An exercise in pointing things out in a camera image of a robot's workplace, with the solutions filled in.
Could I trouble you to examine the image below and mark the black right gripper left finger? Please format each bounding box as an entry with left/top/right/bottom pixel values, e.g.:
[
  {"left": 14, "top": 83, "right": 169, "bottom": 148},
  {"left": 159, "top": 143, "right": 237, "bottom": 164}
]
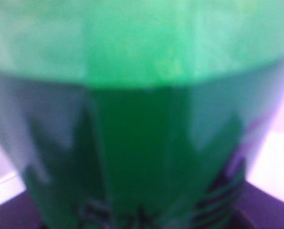
[{"left": 0, "top": 190, "right": 46, "bottom": 229}]

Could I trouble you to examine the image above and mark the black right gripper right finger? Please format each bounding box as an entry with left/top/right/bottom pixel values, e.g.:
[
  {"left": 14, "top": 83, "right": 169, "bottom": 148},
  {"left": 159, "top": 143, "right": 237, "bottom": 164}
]
[{"left": 232, "top": 181, "right": 284, "bottom": 229}]

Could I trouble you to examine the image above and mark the green plastic soda bottle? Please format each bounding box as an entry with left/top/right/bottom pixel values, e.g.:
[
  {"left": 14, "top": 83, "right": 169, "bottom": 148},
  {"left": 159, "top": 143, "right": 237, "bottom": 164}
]
[{"left": 0, "top": 0, "right": 284, "bottom": 229}]

